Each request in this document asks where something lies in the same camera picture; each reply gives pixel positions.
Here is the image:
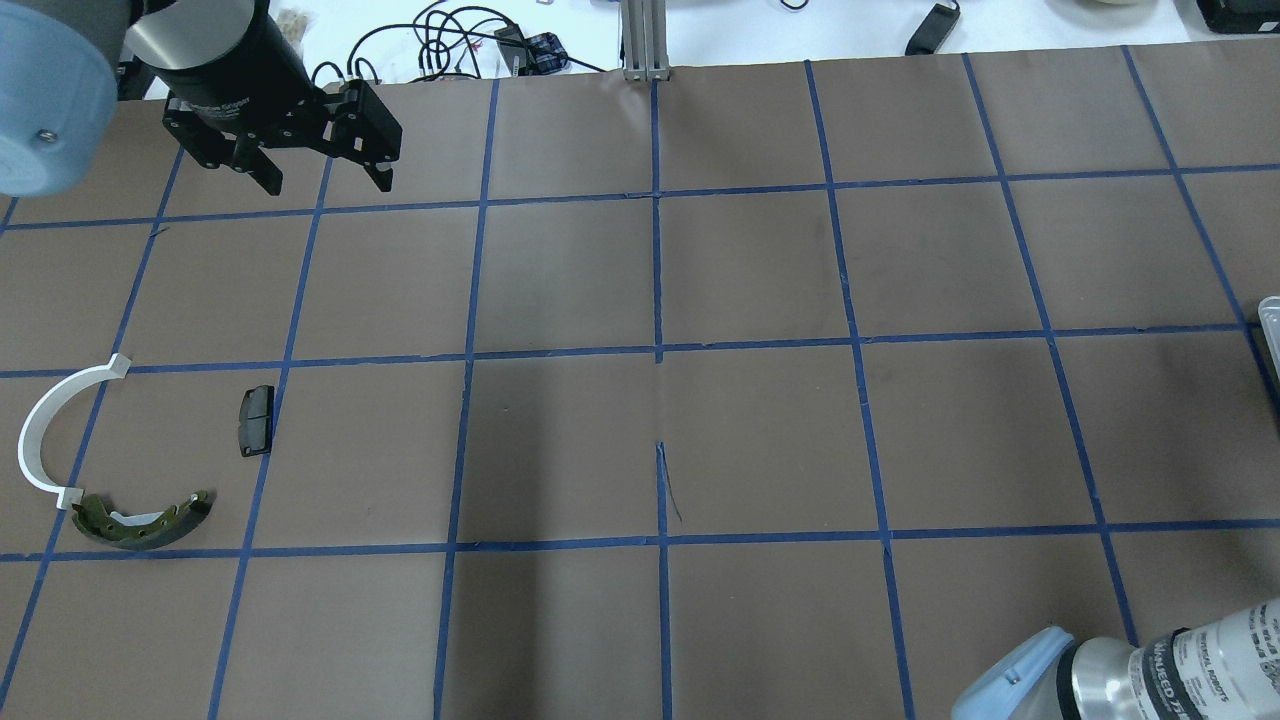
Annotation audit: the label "white curved plastic part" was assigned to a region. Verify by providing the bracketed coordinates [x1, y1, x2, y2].
[17, 354, 132, 511]

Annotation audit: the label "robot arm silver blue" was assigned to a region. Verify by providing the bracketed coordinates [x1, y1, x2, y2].
[1, 1, 403, 197]

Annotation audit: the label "black brake pad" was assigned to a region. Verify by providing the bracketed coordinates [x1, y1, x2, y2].
[237, 386, 276, 457]

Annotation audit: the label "silver ribbed metal tray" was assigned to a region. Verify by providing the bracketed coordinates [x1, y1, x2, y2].
[1257, 295, 1280, 377]

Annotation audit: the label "aluminium frame post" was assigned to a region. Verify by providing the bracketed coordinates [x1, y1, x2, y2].
[618, 0, 671, 82]

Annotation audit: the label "tangled black cables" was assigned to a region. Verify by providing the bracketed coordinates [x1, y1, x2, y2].
[312, 3, 611, 86]

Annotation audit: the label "green brake shoe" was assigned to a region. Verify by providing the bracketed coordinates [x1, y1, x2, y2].
[70, 491, 214, 552]

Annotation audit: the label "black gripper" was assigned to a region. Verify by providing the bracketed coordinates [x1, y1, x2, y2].
[128, 1, 403, 196]

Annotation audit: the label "black power adapter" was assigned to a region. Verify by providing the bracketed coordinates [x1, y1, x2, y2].
[904, 1, 961, 56]

